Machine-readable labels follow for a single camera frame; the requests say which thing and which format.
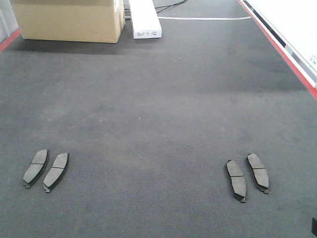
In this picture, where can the white panel with metal trim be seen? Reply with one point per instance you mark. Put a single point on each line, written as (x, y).
(291, 27)

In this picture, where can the grey brake pad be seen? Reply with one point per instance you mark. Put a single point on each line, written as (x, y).
(259, 172)
(56, 172)
(237, 180)
(36, 167)

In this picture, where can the brown cardboard box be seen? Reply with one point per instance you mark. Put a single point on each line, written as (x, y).
(98, 21)

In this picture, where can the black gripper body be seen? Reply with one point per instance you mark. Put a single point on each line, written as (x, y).
(314, 226)

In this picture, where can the long white carton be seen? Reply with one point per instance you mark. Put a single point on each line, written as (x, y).
(144, 19)

